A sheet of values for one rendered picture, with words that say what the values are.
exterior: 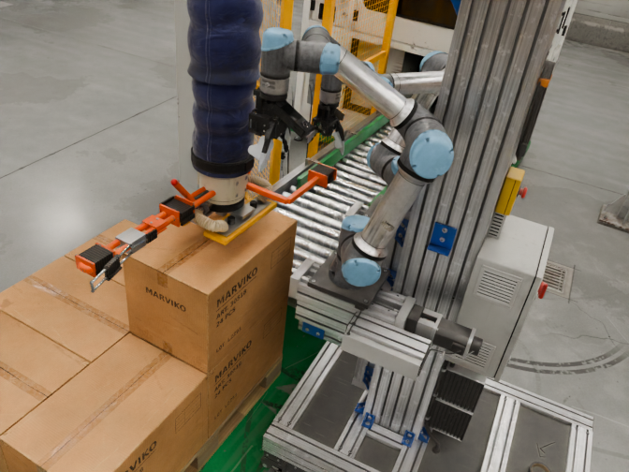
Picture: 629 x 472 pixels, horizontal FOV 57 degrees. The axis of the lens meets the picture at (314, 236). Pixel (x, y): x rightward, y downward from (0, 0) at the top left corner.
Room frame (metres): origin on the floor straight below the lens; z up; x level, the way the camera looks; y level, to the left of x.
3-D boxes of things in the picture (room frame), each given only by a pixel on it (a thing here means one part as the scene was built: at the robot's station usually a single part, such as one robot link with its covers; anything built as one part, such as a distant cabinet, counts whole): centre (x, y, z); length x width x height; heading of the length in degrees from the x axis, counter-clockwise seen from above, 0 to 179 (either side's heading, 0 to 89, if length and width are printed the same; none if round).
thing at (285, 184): (3.40, 0.03, 0.50); 2.31 x 0.05 x 0.19; 155
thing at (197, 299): (1.85, 0.39, 0.74); 0.60 x 0.40 x 0.40; 154
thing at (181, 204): (1.63, 0.47, 1.18); 0.10 x 0.08 x 0.06; 64
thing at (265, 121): (1.43, 0.16, 1.66); 0.09 x 0.08 x 0.12; 69
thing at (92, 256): (1.32, 0.63, 1.18); 0.08 x 0.07 x 0.05; 154
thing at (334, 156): (3.69, -0.17, 0.60); 1.60 x 0.10 x 0.09; 155
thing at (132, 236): (1.44, 0.57, 1.17); 0.07 x 0.07 x 0.04; 64
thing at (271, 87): (1.42, 0.15, 1.74); 0.08 x 0.08 x 0.05
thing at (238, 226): (1.82, 0.28, 1.08); 0.34 x 0.10 x 0.05; 154
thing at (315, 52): (1.45, 0.05, 1.82); 0.11 x 0.11 x 0.08; 5
